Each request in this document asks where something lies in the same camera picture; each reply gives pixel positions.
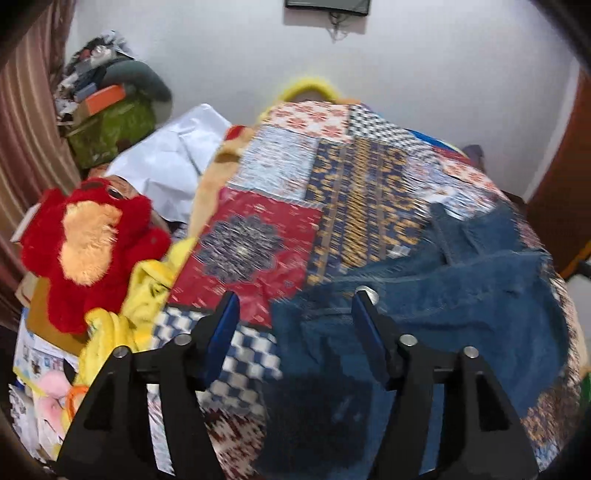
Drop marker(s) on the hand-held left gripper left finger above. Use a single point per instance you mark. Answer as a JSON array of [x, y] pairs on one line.
[[224, 332]]

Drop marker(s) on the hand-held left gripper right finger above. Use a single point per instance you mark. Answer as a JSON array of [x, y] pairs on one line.
[[369, 332]]

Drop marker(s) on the blue denim jacket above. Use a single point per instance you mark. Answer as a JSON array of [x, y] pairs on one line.
[[461, 314]]

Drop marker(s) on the yellow cloth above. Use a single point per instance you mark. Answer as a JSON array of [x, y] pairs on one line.
[[147, 286]]

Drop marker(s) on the patchwork quilt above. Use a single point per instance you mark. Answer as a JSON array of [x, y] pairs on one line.
[[360, 194]]

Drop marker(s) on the pink plush toy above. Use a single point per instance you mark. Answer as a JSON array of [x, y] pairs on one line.
[[53, 383]]

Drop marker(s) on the brown cardboard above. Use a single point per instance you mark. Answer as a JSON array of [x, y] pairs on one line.
[[44, 318]]

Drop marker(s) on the white sheet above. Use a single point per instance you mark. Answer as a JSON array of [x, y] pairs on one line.
[[161, 157]]

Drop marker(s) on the pile of printed papers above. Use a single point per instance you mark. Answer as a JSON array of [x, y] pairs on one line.
[[32, 360]]

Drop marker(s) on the grey backpack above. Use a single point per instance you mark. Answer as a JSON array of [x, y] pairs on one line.
[[474, 157]]

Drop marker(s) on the red plush toy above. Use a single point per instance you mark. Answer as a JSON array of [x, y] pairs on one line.
[[41, 235]]

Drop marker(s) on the green patterned box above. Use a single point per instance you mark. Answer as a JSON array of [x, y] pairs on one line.
[[111, 129]]

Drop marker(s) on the brown wooden door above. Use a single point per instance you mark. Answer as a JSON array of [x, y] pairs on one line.
[[563, 175]]

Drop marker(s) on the orange box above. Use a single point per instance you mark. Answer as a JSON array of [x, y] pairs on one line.
[[108, 94]]

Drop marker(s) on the grey pillow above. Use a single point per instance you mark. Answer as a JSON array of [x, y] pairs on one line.
[[138, 74]]

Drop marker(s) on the striped curtain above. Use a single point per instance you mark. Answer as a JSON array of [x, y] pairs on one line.
[[27, 115]]

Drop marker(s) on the pile of clutter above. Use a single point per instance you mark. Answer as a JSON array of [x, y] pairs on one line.
[[92, 50]]

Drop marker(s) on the small black wall monitor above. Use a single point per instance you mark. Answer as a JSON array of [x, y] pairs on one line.
[[328, 3]]

